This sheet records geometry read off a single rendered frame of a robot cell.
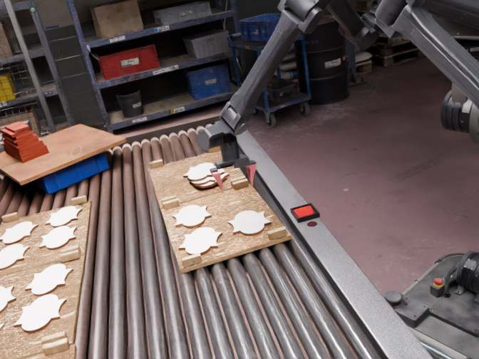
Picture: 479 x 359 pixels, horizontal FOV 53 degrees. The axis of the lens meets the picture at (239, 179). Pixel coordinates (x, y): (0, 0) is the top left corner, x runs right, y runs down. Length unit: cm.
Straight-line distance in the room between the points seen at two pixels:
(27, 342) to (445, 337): 152
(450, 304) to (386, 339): 112
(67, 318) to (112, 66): 460
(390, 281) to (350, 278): 146
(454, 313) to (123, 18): 469
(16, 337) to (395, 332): 95
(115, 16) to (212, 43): 115
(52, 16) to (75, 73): 71
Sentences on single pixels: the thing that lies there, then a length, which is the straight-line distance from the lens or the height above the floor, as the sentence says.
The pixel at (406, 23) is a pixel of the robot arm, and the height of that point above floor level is 153.
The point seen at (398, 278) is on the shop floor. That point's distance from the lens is 280.
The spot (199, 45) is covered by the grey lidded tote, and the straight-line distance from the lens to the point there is 595.
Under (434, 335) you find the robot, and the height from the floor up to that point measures 24.
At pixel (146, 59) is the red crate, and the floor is 77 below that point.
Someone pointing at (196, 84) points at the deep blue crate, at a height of 34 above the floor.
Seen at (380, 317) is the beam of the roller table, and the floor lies 91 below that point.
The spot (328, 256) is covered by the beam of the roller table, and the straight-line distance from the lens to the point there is 141.
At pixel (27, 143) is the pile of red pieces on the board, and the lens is 236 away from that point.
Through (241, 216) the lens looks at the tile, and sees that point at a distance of 159.
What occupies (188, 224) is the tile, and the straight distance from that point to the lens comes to 162.
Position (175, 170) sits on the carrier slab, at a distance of 208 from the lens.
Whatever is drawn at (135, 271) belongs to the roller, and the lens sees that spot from 152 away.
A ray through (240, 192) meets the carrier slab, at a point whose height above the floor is 94.
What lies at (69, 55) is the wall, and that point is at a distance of 641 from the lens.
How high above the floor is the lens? 174
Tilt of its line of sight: 25 degrees down
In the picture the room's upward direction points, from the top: 11 degrees counter-clockwise
